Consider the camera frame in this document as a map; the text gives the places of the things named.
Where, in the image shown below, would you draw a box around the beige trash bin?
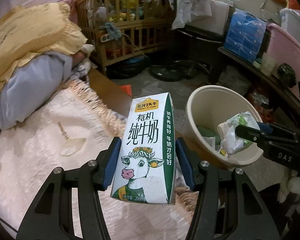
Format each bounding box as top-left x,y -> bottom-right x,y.
185,85 -> 263,169

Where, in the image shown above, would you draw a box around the blue plastic wrapped pack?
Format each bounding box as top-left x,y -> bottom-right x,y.
223,9 -> 266,63

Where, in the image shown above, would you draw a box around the yellow blanket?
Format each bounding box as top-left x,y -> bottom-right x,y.
0,3 -> 87,92

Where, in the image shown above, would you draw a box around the green cloth rag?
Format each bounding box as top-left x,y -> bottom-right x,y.
197,125 -> 221,144

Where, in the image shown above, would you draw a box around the wooden baby crib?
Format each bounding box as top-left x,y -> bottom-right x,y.
76,0 -> 175,73

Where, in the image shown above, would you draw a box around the lavender grey duvet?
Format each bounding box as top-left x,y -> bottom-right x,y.
0,51 -> 72,133

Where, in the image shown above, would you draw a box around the pink storage bin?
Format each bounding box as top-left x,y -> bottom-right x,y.
264,23 -> 300,86

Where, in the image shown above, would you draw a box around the white tissue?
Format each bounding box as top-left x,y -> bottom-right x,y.
217,111 -> 260,155

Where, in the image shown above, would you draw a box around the green white milk carton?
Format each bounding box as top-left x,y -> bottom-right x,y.
111,93 -> 175,205

